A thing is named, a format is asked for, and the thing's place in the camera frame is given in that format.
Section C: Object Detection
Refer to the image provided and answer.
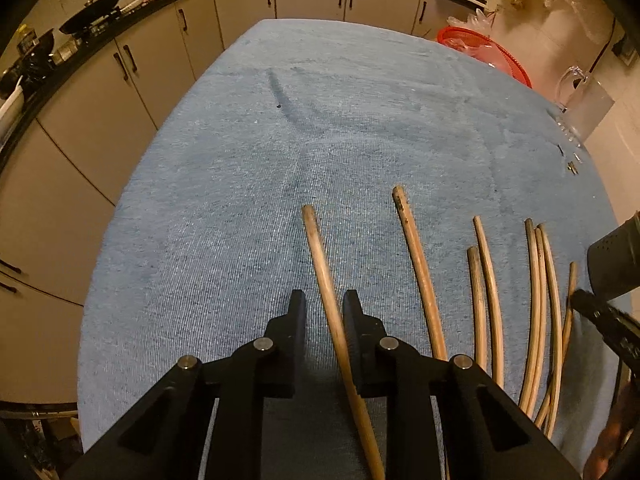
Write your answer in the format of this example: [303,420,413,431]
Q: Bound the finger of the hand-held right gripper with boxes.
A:
[570,289,640,363]

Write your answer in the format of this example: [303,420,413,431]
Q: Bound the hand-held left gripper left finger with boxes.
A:
[62,289,307,480]

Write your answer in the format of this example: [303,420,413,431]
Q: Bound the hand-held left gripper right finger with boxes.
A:
[342,289,583,480]

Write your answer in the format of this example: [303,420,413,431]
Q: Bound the wooden chopstick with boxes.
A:
[301,204,387,480]

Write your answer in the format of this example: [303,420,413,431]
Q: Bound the row of wooden chopsticks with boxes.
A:
[391,185,579,438]

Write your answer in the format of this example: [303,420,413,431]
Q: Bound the person's right hand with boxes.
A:
[584,400,638,480]

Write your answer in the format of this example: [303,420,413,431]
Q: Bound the blue terry cloth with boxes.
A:
[77,19,623,480]

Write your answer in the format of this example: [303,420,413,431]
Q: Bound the red plastic basket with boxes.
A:
[436,26,533,89]

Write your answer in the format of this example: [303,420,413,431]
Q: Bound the translucent hanging plastic bag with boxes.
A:
[544,0,617,45]

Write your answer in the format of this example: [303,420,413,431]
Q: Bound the white crumpled plastic bag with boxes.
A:
[446,7,496,53]

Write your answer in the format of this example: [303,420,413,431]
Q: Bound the beige lower kitchen cabinets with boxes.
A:
[0,0,488,406]

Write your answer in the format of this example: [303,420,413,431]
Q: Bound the black kitchen countertop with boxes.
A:
[0,0,488,171]

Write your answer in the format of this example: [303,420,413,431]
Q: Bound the white bowl with spoon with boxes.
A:
[0,77,26,133]

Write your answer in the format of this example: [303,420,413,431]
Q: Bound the black wok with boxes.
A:
[59,0,153,36]

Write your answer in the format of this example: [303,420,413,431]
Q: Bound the dark stove pot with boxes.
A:
[0,27,58,98]

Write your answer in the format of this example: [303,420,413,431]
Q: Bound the wall socket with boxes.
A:
[614,35,640,67]

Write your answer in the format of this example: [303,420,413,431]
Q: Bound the black power cable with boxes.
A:
[590,17,617,76]

